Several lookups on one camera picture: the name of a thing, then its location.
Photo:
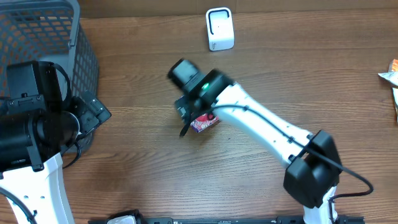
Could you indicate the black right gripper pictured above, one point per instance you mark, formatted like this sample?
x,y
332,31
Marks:
x,y
187,108

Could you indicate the purple red snack pack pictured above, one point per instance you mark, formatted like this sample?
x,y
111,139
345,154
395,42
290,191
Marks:
x,y
203,122

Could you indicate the white tube gold cap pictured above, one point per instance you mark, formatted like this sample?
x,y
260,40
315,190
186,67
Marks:
x,y
391,77

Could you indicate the yellow snack bag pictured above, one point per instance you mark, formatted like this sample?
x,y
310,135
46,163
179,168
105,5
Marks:
x,y
395,95

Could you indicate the orange small snack pack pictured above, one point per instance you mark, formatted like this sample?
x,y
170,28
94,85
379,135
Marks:
x,y
393,67

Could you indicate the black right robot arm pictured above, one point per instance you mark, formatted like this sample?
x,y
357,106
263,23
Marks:
x,y
310,160

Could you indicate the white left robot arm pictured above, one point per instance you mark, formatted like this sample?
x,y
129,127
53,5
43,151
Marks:
x,y
38,125

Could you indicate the white barcode scanner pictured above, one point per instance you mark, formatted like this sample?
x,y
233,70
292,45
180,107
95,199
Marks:
x,y
220,29

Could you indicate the dark grey plastic basket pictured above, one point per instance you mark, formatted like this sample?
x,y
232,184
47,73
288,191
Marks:
x,y
51,31

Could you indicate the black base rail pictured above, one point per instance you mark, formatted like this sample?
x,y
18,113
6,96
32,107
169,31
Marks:
x,y
134,216

